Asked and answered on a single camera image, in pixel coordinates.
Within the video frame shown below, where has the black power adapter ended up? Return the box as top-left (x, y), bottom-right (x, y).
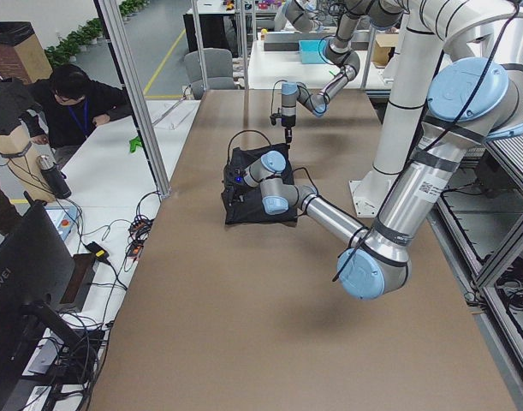
top-left (85, 241), bottom-right (109, 264)

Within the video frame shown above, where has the person in black jacket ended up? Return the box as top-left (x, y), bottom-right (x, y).
top-left (26, 63), bottom-right (133, 150)

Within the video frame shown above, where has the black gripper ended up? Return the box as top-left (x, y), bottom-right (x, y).
top-left (281, 104), bottom-right (296, 147)
top-left (223, 164), bottom-right (247, 210)

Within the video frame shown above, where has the black printed t-shirt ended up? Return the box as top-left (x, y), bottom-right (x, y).
top-left (221, 143), bottom-right (297, 224)

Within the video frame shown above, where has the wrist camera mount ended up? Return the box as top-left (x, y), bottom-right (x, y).
top-left (270, 108), bottom-right (282, 126)

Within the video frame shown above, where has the aluminium frame post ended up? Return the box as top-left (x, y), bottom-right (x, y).
top-left (93, 0), bottom-right (170, 199)

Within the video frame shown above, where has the grey office chair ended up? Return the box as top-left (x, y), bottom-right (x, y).
top-left (184, 48), bottom-right (236, 99)

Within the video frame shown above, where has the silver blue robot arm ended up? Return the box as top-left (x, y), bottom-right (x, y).
top-left (222, 1), bottom-right (523, 300)
top-left (271, 1), bottom-right (403, 144)

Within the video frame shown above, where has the dark thermos bottle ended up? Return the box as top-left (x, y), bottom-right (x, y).
top-left (37, 155), bottom-right (72, 200)

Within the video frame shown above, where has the black Huawei monitor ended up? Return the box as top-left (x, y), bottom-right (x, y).
top-left (0, 202), bottom-right (80, 410)

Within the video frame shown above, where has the green plastic clamp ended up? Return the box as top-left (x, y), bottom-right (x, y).
top-left (128, 136), bottom-right (142, 153)

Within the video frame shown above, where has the blue plastic bin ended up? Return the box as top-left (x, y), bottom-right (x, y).
top-left (298, 39), bottom-right (331, 64)

